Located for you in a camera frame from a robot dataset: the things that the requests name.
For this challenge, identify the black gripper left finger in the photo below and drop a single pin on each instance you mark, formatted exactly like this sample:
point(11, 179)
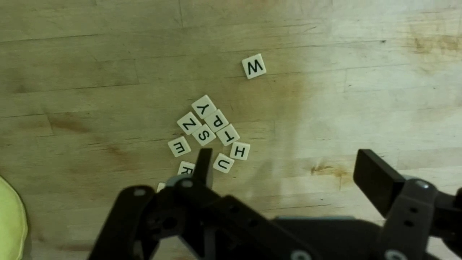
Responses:
point(203, 168)

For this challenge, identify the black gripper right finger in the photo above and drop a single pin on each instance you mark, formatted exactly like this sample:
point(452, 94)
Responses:
point(377, 179)

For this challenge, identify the letter tile U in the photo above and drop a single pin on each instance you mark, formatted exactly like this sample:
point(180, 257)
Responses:
point(223, 163)

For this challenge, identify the letter tile R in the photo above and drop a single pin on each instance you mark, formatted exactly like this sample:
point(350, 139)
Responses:
point(185, 168)

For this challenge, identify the letter tile H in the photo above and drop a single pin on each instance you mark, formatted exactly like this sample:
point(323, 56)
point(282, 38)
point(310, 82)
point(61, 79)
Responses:
point(240, 150)

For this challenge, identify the letter tile S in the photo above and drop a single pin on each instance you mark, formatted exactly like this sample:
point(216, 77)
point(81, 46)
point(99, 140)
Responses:
point(204, 134)

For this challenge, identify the letter tile E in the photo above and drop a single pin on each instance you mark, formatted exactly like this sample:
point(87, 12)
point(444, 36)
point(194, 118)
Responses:
point(180, 146)

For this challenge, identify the letter tile T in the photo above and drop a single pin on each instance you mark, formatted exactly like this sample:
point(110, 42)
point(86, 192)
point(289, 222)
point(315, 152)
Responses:
point(229, 134)

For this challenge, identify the letter tile Z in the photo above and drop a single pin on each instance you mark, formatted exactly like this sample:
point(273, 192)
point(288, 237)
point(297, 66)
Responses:
point(190, 123)

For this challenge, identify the letter tile P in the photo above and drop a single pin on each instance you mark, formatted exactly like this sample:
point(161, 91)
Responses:
point(217, 120)

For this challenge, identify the letter tile Y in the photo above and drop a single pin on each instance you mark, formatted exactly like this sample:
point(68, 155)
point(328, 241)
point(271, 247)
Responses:
point(204, 107)

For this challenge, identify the letter tile W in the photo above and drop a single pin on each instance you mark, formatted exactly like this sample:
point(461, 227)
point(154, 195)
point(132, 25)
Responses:
point(253, 66)

